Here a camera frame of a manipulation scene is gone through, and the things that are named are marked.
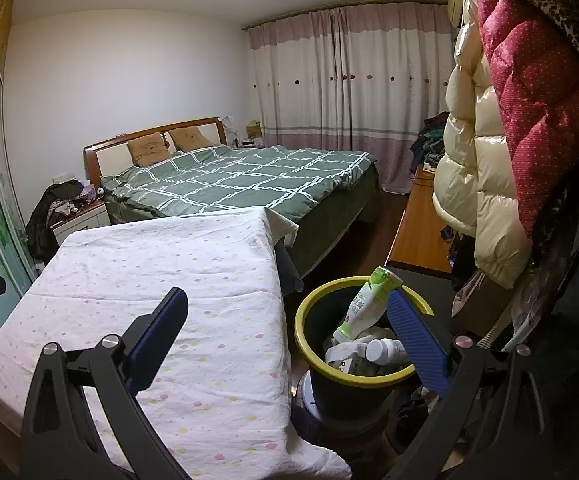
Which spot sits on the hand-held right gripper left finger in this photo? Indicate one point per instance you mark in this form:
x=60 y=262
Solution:
x=159 y=340

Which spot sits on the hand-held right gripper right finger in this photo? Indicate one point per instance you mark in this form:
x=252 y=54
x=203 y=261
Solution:
x=417 y=340

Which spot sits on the small white bottle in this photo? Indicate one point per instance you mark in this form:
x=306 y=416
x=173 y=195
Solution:
x=384 y=350

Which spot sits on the white tissue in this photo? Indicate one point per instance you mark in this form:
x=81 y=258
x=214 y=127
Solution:
x=382 y=332

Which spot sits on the white bottle green cap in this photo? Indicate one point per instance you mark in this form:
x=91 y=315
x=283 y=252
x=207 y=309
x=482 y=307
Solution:
x=364 y=305

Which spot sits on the yellow rimmed dark bin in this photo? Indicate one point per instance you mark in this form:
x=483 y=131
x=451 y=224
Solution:
x=342 y=395

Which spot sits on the white dotted tablecloth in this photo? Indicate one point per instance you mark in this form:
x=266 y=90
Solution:
x=169 y=260

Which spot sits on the orange wooden desk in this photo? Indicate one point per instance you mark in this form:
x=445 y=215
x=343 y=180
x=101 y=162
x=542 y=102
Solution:
x=419 y=230

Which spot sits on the white nightstand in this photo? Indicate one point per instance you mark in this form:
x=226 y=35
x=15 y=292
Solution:
x=84 y=222

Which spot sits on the purple tissue pack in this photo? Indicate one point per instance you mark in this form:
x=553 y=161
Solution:
x=89 y=192

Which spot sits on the bed with green checked duvet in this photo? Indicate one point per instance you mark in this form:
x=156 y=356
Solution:
x=329 y=230

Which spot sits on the cream puffer jacket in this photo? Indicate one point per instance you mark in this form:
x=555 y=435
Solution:
x=479 y=185

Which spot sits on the brown pillow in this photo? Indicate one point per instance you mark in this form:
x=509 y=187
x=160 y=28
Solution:
x=149 y=150
x=192 y=139

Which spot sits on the mixed clothes heap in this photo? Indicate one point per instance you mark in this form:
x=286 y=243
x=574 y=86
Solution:
x=429 y=145

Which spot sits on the brown paper bag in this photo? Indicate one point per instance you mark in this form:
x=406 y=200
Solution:
x=254 y=130

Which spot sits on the red dotted padded jacket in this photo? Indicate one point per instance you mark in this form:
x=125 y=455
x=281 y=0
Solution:
x=539 y=110

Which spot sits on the pink white curtain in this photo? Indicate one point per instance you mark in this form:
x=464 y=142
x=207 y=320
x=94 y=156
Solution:
x=349 y=50

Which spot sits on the cream air conditioner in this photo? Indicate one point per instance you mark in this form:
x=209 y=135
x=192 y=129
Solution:
x=453 y=5

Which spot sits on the white wall socket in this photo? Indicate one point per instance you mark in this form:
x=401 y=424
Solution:
x=61 y=178

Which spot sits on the wooden bed frame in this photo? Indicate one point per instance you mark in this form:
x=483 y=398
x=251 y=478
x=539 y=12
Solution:
x=114 y=155

